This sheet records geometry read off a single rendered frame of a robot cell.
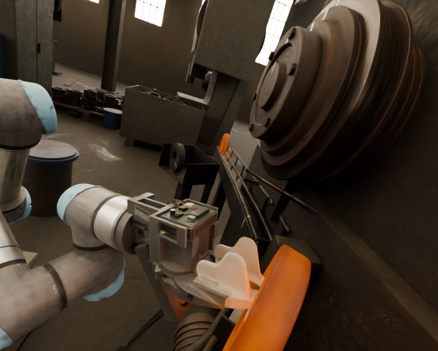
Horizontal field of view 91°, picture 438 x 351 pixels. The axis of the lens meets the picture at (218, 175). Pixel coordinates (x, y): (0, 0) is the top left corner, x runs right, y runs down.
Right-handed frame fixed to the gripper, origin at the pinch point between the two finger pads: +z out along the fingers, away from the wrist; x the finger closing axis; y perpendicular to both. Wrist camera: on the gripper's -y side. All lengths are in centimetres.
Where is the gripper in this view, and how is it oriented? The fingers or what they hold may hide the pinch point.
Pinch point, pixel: (267, 300)
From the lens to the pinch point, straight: 27.2
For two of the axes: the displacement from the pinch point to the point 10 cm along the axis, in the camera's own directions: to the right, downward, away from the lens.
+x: 4.9, -1.9, 8.5
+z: 8.7, 1.9, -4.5
